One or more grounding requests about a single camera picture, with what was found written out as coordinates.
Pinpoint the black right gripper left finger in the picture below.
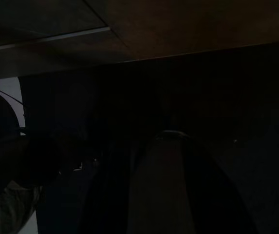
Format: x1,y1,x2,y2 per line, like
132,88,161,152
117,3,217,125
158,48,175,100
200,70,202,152
78,141,140,234

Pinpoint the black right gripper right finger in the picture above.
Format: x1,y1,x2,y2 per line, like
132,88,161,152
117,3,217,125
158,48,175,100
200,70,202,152
127,130,257,234

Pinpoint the grey cabinet door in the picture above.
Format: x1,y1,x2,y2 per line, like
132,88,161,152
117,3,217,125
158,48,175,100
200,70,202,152
83,0,279,61

